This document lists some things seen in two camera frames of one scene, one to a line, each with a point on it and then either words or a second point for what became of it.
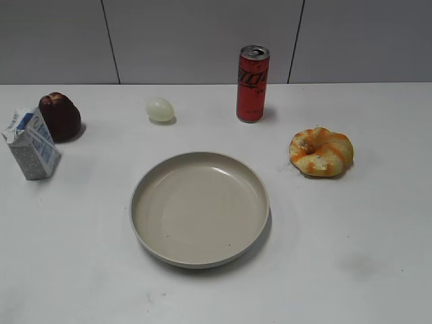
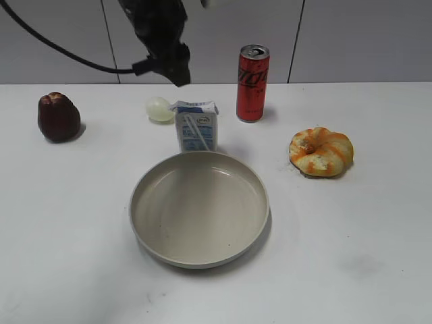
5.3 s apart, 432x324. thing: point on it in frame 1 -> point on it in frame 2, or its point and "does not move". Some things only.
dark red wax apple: (61, 116) does not move
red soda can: (252, 82) does not move
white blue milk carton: (29, 137) -> (196, 125)
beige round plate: (198, 210) does not move
